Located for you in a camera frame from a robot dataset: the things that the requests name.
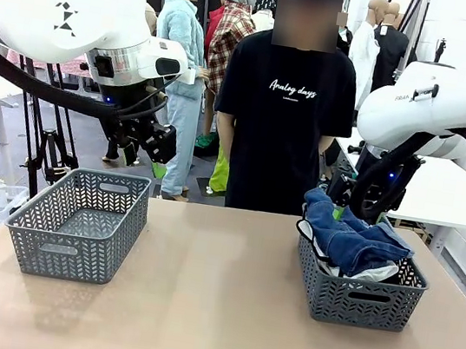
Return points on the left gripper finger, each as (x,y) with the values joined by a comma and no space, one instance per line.
(130,154)
(158,170)

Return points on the person's right forearm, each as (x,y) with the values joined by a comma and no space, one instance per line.
(224,131)

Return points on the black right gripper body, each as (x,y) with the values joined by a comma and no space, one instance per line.
(393,187)

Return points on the dark blue jeans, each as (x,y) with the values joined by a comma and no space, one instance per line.
(354,245)

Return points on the green sneakers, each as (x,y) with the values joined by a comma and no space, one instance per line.
(205,141)

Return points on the white garment black trim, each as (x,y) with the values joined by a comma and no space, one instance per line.
(369,271)

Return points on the neon green trousers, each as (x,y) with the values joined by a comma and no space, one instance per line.
(220,172)

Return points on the mannequin with patterned headscarf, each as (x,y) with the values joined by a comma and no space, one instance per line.
(264,8)

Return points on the mannequin in red top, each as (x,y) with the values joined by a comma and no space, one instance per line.
(214,18)

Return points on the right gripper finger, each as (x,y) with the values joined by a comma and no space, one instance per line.
(338,212)
(381,218)

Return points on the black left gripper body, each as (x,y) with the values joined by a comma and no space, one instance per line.
(128,126)

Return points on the pink checkered cloth table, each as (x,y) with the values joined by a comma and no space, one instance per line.
(71,67)

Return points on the mannequin in black T-shirt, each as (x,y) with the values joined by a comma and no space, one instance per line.
(391,53)

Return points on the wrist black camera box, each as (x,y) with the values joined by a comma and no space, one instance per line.
(160,144)
(340,186)

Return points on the person in black T-shirt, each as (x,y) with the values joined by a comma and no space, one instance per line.
(281,146)

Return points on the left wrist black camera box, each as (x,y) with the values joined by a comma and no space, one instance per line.
(160,144)

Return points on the grey plastic lattice basket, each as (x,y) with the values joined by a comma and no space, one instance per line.
(71,256)
(362,308)

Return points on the mannequin in white shirt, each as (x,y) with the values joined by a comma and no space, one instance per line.
(361,57)

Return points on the mannequin plaid shirt grey hood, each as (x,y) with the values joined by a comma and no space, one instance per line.
(231,38)

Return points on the black camera tripod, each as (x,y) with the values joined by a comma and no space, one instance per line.
(50,143)

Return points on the mannequin in blue fleece jacket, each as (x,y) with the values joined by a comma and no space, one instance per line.
(184,31)

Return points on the black light stand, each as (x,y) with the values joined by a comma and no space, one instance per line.
(441,50)

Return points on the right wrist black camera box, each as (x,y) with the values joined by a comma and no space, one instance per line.
(340,186)

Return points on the person's left forearm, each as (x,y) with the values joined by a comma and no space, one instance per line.
(325,153)

